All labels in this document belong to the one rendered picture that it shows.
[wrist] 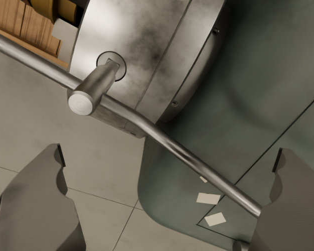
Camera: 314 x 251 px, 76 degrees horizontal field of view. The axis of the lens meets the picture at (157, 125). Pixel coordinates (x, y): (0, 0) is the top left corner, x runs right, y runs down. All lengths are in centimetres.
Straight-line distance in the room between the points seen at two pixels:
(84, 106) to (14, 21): 55
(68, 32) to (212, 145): 29
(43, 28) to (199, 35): 49
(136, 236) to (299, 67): 250
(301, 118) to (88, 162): 182
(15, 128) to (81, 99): 192
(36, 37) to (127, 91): 46
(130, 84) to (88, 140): 161
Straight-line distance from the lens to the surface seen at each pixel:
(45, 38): 66
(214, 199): 31
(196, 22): 24
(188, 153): 18
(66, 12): 39
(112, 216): 241
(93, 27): 24
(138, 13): 23
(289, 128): 27
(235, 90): 24
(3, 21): 71
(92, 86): 17
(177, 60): 23
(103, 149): 184
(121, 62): 23
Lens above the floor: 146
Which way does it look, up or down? 63 degrees down
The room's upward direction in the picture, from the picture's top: 176 degrees counter-clockwise
